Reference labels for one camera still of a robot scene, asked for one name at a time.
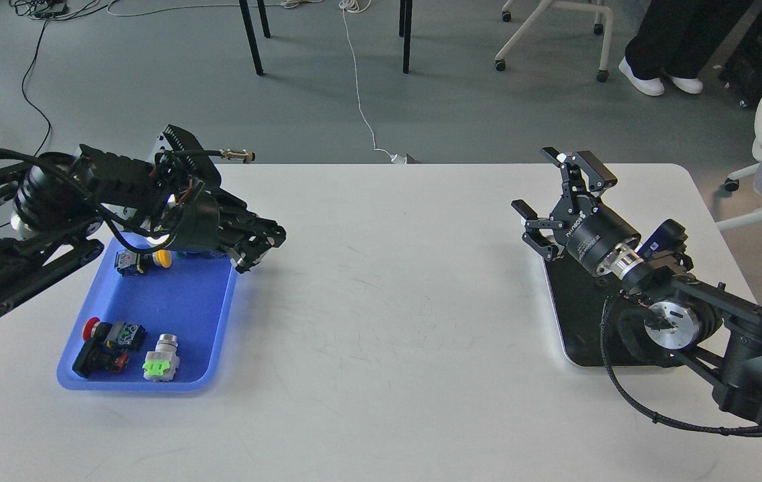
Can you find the person legs white shoes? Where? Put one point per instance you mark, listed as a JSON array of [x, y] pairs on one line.
[[676, 39]]

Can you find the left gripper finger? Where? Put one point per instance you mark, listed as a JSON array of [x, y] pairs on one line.
[[253, 251], [248, 231]]

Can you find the yellow push button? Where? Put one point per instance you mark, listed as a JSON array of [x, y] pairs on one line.
[[131, 263]]

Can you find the red emergency stop button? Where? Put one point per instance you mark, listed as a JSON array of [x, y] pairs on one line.
[[96, 353]]

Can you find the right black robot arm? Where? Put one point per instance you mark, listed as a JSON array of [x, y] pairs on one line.
[[714, 333]]

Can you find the green silver push button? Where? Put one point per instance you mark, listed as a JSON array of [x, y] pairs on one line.
[[162, 363]]

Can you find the white chair base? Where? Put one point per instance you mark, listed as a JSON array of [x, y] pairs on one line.
[[534, 31]]

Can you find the blue plastic tray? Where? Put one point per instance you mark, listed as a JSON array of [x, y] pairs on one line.
[[190, 300]]

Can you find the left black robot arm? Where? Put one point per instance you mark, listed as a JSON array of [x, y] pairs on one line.
[[51, 204]]

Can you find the silver metal tray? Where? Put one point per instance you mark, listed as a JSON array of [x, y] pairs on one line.
[[579, 302]]

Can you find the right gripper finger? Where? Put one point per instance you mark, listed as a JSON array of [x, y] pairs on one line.
[[584, 179], [547, 236]]

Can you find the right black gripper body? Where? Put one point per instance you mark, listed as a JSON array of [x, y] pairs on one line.
[[591, 231]]

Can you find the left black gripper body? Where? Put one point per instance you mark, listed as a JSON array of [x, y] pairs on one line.
[[211, 222]]

